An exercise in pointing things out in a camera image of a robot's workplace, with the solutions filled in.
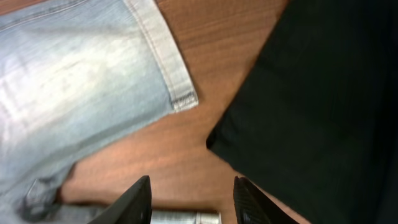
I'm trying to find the black garment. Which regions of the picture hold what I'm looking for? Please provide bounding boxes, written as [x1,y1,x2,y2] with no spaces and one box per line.
[206,0,397,223]

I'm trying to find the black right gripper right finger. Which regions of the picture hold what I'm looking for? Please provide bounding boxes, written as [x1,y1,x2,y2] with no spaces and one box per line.
[233,176,298,224]

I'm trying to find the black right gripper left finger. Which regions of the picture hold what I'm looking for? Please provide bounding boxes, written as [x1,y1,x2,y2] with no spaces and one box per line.
[89,175,152,224]

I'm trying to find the light blue denim shorts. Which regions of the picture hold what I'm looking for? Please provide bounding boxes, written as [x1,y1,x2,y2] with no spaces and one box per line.
[0,0,222,224]

